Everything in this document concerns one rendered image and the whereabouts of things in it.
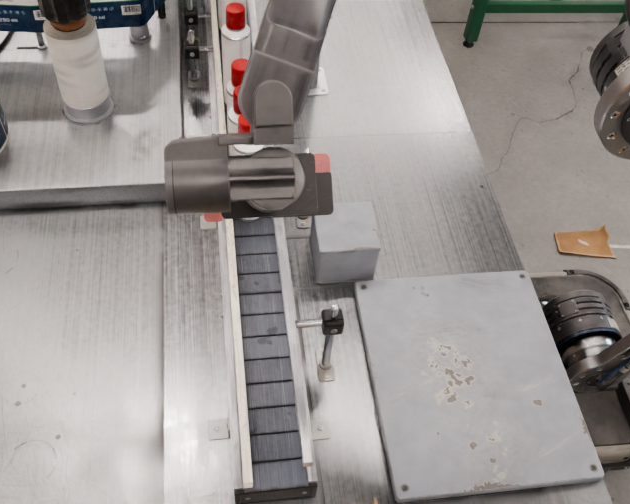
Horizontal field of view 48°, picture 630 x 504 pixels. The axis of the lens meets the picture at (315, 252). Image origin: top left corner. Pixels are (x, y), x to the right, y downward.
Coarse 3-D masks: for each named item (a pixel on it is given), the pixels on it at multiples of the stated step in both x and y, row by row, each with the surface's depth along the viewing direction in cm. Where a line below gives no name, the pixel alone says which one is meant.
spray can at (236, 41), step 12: (228, 12) 121; (240, 12) 121; (228, 24) 123; (240, 24) 123; (228, 36) 124; (240, 36) 124; (228, 48) 125; (240, 48) 125; (228, 60) 128; (228, 72) 130
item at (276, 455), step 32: (256, 224) 119; (256, 256) 115; (256, 288) 111; (256, 320) 108; (256, 352) 104; (288, 352) 105; (256, 384) 101; (288, 384) 102; (256, 416) 98; (288, 416) 99; (256, 448) 96; (288, 448) 96; (256, 480) 93; (288, 480) 93
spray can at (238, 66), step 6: (234, 60) 113; (240, 60) 113; (246, 60) 113; (234, 66) 112; (240, 66) 112; (234, 72) 112; (240, 72) 112; (234, 78) 113; (240, 78) 113; (228, 84) 115; (234, 84) 114; (240, 84) 113; (228, 90) 115; (228, 96) 116; (228, 102) 117; (228, 108) 118; (228, 150) 127
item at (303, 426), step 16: (256, 32) 138; (288, 272) 104; (288, 288) 102; (288, 304) 100; (288, 320) 98; (288, 336) 97; (304, 400) 91; (304, 416) 90; (304, 432) 89; (304, 448) 87; (304, 464) 87
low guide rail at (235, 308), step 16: (224, 112) 131; (224, 128) 128; (240, 320) 104; (240, 336) 102; (240, 352) 100; (240, 368) 99; (240, 384) 97; (240, 400) 96; (240, 416) 94; (240, 432) 93
